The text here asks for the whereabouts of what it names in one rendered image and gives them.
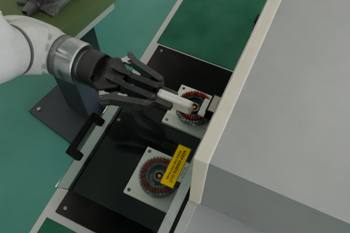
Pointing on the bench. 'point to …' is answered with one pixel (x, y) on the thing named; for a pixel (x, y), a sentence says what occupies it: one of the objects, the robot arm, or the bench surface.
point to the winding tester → (285, 117)
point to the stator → (199, 96)
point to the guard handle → (83, 135)
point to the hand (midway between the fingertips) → (175, 102)
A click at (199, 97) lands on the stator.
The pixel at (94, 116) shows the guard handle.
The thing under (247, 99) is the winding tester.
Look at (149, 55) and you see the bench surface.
